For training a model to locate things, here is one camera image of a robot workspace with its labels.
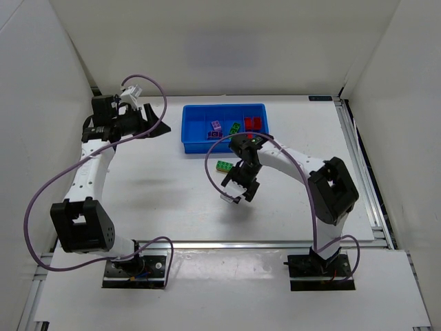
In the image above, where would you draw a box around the purple round lego brick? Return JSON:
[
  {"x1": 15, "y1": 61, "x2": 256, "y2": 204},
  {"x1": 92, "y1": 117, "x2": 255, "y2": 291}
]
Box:
[{"x1": 207, "y1": 130, "x2": 223, "y2": 140}]

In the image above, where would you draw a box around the red toothed lego brick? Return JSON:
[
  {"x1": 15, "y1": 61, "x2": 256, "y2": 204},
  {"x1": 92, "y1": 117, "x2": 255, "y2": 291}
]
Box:
[{"x1": 244, "y1": 117, "x2": 254, "y2": 131}]

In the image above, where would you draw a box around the red oval lego brick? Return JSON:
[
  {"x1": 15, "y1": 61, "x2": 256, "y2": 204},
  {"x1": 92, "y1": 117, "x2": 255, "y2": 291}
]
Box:
[{"x1": 252, "y1": 117, "x2": 262, "y2": 132}]

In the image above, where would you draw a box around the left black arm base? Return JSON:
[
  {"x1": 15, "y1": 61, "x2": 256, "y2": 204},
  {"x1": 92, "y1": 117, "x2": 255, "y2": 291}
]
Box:
[{"x1": 101, "y1": 250, "x2": 169, "y2": 290}]

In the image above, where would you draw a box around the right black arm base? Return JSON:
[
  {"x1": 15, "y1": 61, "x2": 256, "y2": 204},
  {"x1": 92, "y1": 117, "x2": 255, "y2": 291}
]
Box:
[{"x1": 283, "y1": 253, "x2": 356, "y2": 292}]

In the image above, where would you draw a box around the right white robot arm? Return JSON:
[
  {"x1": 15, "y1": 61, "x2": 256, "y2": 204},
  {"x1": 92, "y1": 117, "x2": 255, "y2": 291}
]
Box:
[{"x1": 221, "y1": 134, "x2": 359, "y2": 270}]

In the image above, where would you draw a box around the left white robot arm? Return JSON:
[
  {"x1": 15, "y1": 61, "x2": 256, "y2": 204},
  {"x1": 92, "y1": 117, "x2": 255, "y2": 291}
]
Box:
[{"x1": 50, "y1": 95, "x2": 171, "y2": 261}]

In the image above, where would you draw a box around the green flat lego plate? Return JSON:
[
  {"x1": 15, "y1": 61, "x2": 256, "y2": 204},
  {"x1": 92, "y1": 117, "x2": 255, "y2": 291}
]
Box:
[{"x1": 216, "y1": 160, "x2": 234, "y2": 173}]

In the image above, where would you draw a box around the blue divided plastic bin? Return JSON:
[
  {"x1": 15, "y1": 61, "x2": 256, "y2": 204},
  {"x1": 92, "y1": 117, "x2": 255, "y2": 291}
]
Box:
[{"x1": 180, "y1": 103, "x2": 270, "y2": 156}]

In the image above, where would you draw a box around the light purple square lego brick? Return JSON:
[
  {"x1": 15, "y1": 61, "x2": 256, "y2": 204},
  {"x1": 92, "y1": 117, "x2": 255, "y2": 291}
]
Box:
[{"x1": 211, "y1": 121, "x2": 222, "y2": 132}]

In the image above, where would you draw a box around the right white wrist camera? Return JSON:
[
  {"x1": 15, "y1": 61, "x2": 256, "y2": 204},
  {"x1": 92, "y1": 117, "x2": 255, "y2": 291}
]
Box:
[{"x1": 220, "y1": 180, "x2": 247, "y2": 204}]

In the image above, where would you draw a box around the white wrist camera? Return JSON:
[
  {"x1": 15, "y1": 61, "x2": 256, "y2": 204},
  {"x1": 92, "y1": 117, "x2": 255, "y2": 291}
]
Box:
[
  {"x1": 119, "y1": 85, "x2": 143, "y2": 109},
  {"x1": 220, "y1": 180, "x2": 247, "y2": 204}
]

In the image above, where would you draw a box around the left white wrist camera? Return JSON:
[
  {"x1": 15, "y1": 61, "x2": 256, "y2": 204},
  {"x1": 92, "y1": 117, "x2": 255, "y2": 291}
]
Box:
[{"x1": 119, "y1": 85, "x2": 143, "y2": 109}]

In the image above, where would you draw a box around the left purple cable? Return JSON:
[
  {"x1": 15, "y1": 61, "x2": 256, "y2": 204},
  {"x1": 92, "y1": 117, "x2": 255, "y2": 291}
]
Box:
[{"x1": 23, "y1": 74, "x2": 173, "y2": 290}]

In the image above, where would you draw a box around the aluminium front rail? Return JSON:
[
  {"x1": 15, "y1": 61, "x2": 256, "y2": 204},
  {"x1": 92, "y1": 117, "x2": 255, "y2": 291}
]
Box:
[{"x1": 147, "y1": 239, "x2": 393, "y2": 250}]

